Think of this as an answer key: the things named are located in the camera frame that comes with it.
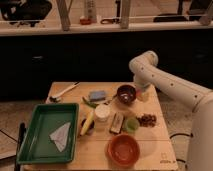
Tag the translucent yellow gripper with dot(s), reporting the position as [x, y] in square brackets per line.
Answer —
[142, 93]

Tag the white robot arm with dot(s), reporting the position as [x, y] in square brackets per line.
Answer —
[197, 98]

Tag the purple bowl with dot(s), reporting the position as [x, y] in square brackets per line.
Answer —
[126, 94]

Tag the orange bowl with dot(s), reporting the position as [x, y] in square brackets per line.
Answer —
[123, 150]

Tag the brown grapes bunch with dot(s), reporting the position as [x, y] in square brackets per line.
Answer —
[147, 120]

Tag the brown rectangular box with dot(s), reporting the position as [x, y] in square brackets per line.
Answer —
[117, 123]

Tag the white round container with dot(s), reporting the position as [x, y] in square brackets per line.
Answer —
[102, 112]

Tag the blue sponge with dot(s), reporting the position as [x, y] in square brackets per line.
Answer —
[97, 95]

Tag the green bean pod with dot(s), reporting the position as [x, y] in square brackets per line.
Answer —
[90, 104]

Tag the yellow banana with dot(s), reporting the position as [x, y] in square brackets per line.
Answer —
[89, 119]

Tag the white folded cloth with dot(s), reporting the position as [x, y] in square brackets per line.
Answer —
[60, 136]

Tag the red object on shelf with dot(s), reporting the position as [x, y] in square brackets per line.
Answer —
[84, 21]

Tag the green plastic tray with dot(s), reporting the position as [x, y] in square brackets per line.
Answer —
[37, 147]

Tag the black pole beside table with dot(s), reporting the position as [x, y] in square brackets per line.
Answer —
[22, 130]

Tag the black office chair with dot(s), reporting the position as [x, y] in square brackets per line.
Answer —
[30, 12]

